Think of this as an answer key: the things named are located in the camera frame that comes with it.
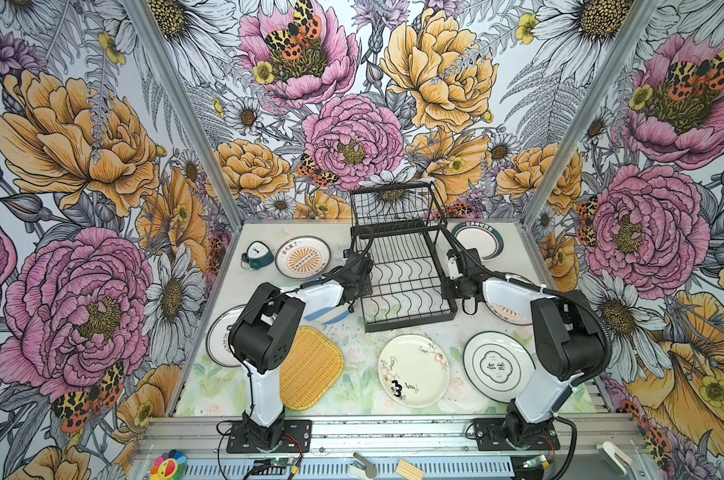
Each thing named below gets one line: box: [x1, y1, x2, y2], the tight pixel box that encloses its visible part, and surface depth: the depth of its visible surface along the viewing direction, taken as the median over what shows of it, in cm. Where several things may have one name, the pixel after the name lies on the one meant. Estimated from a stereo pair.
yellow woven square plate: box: [279, 326, 344, 411], surface depth 85 cm
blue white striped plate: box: [304, 305, 351, 325], surface depth 96 cm
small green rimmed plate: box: [451, 221, 505, 262], surface depth 121 cm
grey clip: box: [347, 452, 377, 480], surface depth 70 cm
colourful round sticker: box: [150, 449, 187, 480], surface depth 71 cm
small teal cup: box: [241, 240, 274, 270], surface depth 108 cm
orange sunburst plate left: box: [275, 236, 331, 279], surface depth 114 cm
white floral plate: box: [378, 334, 451, 409], surface depth 85 cm
